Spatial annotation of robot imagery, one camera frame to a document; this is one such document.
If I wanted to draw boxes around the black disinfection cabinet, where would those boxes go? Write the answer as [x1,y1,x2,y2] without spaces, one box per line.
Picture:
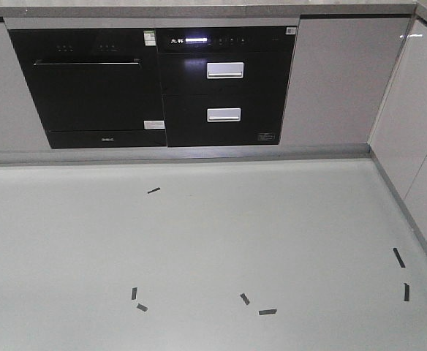
[156,26,298,147]

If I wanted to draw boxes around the black built-in dishwasher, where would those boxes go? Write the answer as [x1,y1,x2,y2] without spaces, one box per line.
[9,29,167,149]

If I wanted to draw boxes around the lower silver drawer handle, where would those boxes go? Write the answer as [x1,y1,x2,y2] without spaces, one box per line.
[207,107,241,123]

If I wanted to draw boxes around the silver drawer handle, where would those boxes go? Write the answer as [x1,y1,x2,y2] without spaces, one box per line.
[206,62,244,80]
[207,107,241,123]

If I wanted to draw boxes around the upper silver drawer handle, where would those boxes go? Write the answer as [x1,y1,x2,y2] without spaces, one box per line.
[206,62,244,80]

